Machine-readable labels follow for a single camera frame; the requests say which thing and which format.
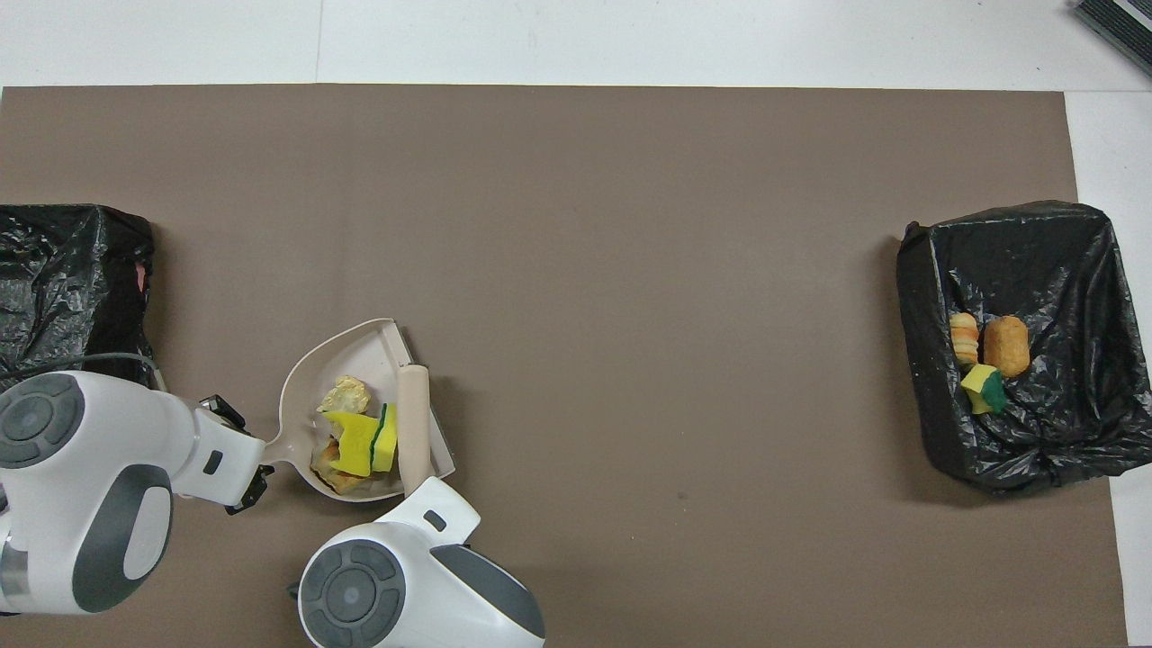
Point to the beige plastic dustpan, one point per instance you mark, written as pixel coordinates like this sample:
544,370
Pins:
310,387

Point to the notched yellow sponge piece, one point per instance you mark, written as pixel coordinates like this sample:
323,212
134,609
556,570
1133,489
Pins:
354,441

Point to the chunky beige stone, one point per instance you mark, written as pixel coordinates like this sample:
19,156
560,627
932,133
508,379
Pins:
345,394

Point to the beige brush black bristles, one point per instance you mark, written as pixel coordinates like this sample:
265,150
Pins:
415,432

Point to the striped croissant toy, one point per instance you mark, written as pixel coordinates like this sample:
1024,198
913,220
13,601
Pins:
963,337

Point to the yellow green sponge piece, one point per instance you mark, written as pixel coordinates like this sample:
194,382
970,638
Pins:
984,389

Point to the brown bread roll toy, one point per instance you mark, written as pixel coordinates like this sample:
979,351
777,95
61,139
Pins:
1006,345

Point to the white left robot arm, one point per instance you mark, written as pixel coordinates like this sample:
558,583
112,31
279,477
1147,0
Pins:
90,486

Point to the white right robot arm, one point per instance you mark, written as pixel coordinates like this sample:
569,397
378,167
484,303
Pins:
414,576

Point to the black bagged bin pink spot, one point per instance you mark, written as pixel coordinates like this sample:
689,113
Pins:
63,288

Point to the brown paper table mat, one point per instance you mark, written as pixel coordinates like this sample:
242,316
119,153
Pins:
675,270

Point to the black ribbed grille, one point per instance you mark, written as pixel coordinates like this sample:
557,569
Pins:
1116,27

